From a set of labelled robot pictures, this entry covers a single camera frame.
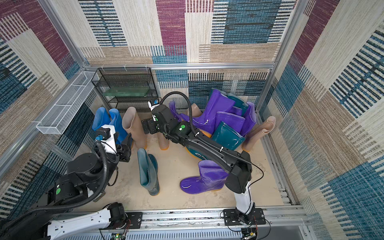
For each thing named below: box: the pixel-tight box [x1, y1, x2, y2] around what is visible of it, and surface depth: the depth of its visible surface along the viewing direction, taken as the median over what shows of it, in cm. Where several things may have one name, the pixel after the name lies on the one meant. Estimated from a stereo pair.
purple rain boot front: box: [180, 160, 229, 194], surface depth 80 cm
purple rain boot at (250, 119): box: [240, 101, 257, 137], surface depth 85 cm
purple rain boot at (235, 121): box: [215, 111, 246, 134], surface depth 87 cm
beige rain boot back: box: [191, 103, 203, 117], surface depth 98 cm
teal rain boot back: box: [226, 93, 249, 116], surface depth 92 cm
